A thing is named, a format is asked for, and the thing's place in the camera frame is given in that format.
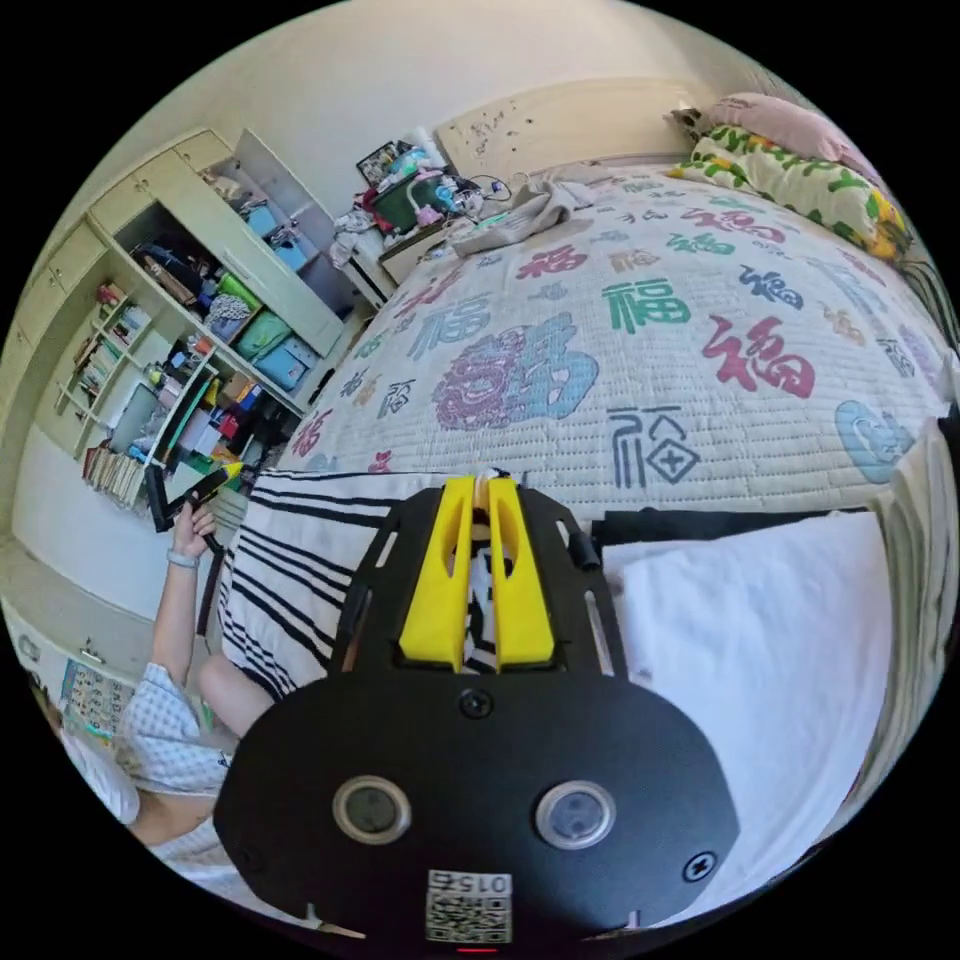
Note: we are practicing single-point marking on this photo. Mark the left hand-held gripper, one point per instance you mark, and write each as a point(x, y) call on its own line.
point(196, 495)

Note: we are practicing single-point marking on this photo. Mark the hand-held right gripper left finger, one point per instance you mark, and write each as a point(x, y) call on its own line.
point(435, 600)

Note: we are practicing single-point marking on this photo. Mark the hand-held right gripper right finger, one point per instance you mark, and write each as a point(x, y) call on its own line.
point(525, 607)

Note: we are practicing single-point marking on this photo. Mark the black and white striped t-shirt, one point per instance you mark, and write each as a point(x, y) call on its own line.
point(750, 675)

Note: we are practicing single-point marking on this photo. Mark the person's left forearm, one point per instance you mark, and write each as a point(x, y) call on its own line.
point(176, 615)

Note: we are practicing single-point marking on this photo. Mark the person's left hand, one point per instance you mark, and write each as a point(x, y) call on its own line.
point(193, 532)

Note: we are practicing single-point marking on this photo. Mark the cream cupboard with shelves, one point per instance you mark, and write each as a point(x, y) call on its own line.
point(187, 315)

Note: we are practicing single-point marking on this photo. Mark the person's body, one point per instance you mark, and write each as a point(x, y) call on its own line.
point(169, 742)

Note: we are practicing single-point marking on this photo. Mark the bed with printed quilt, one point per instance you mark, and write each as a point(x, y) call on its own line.
point(637, 337)

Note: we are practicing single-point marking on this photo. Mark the white nightstand with clutter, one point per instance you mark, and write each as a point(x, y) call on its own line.
point(409, 217)

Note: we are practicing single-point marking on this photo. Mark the beige pile of clothes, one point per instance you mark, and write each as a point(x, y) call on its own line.
point(517, 217)

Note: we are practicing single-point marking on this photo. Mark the floral pillow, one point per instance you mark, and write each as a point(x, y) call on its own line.
point(810, 184)

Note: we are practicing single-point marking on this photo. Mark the pink pillow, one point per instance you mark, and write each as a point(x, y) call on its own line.
point(787, 124)

